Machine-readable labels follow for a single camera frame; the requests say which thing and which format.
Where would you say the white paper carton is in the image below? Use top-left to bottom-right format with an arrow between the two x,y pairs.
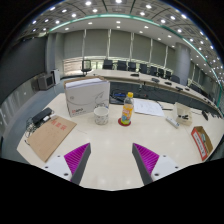
63,75 -> 111,118

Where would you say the black electronic box with cables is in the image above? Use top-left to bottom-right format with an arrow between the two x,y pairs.
26,107 -> 54,129

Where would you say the open white cardboard box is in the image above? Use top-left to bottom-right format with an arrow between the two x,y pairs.
173,101 -> 193,127

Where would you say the white printed paper sheet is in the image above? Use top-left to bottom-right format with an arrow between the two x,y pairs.
133,98 -> 166,118

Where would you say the yellow-capped orange-label drink bottle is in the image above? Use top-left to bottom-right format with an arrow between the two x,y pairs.
120,91 -> 135,126

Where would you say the white patterned mug blue handle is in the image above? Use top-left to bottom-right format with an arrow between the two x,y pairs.
93,105 -> 110,126

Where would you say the brown carton with red label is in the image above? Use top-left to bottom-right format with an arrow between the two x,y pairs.
190,125 -> 214,162

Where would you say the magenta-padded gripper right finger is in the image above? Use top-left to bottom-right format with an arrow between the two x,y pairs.
131,142 -> 183,186

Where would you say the group of ceiling lights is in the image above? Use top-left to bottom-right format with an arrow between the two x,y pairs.
31,0 -> 218,68

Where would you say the brown paper envelope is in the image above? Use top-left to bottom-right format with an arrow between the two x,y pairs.
25,114 -> 78,163

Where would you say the flat round red coaster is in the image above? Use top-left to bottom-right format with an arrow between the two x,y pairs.
117,117 -> 132,128

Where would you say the white remote control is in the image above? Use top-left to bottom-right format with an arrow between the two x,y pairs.
165,115 -> 180,129

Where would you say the grey monitor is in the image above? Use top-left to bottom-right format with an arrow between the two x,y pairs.
36,73 -> 56,91

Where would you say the row of black office chairs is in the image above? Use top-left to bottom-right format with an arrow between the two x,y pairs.
80,59 -> 201,92

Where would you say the long curved conference desk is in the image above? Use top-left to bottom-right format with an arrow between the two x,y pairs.
88,69 -> 221,112

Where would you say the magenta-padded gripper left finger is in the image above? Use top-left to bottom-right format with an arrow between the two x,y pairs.
42,142 -> 92,186

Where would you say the black desk phone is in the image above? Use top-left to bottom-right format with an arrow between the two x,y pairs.
109,92 -> 128,105

